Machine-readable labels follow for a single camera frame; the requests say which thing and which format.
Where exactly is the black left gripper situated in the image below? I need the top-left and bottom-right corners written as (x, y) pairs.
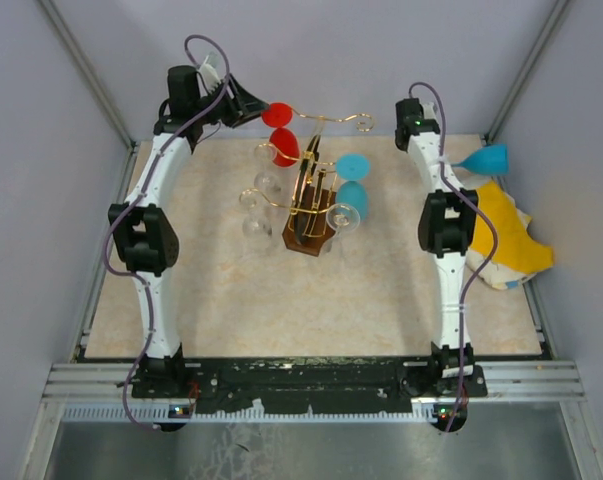
top-left (193, 73), bottom-right (270, 129)

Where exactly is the red plastic wine glass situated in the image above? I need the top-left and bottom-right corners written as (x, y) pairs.
top-left (261, 102), bottom-right (299, 168)

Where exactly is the blue wine glass front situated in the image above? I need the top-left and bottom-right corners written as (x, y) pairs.
top-left (336, 153), bottom-right (371, 221)

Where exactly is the blue wine glass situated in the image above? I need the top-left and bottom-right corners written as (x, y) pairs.
top-left (336, 153), bottom-right (371, 221)
top-left (456, 144), bottom-right (509, 176)

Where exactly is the clear wine glass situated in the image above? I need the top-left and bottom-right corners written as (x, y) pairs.
top-left (326, 203), bottom-right (360, 252)
top-left (239, 189), bottom-right (272, 252)
top-left (254, 143), bottom-right (282, 196)

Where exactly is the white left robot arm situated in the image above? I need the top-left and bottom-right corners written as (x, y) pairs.
top-left (108, 65), bottom-right (268, 363)

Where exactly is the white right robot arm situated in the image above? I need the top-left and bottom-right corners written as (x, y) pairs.
top-left (395, 98), bottom-right (478, 365)

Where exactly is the yellow patterned cloth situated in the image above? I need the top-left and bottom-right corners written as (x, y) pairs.
top-left (476, 180), bottom-right (554, 290)

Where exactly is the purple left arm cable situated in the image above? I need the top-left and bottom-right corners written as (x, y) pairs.
top-left (103, 34), bottom-right (231, 431)

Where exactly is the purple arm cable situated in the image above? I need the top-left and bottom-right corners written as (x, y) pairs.
top-left (103, 34), bottom-right (231, 431)
top-left (408, 82), bottom-right (498, 435)

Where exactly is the gold wire glass rack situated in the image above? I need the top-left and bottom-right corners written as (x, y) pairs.
top-left (248, 106), bottom-right (374, 257)

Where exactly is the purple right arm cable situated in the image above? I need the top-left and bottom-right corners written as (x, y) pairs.
top-left (408, 82), bottom-right (498, 435)

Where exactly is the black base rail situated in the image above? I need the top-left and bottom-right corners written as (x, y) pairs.
top-left (42, 356), bottom-right (585, 433)

